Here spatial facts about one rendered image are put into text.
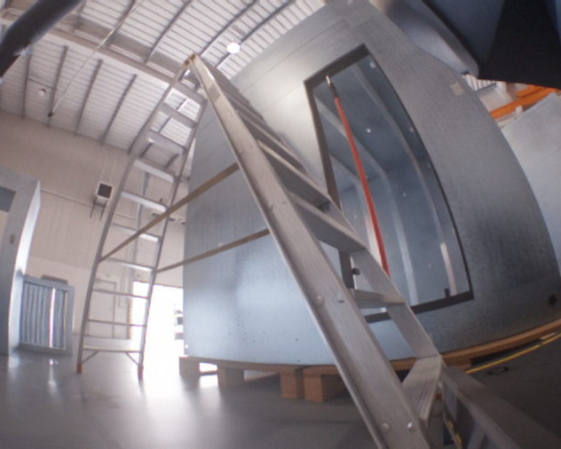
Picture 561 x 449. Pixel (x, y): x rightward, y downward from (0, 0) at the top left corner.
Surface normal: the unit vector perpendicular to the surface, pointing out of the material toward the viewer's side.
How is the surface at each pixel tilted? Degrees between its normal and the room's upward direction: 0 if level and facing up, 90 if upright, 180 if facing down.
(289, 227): 88
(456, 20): 125
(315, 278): 88
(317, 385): 90
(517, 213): 90
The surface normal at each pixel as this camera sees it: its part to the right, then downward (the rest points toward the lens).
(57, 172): 0.74, -0.33
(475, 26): -0.75, 0.66
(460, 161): -0.66, -0.26
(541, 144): -0.88, -0.13
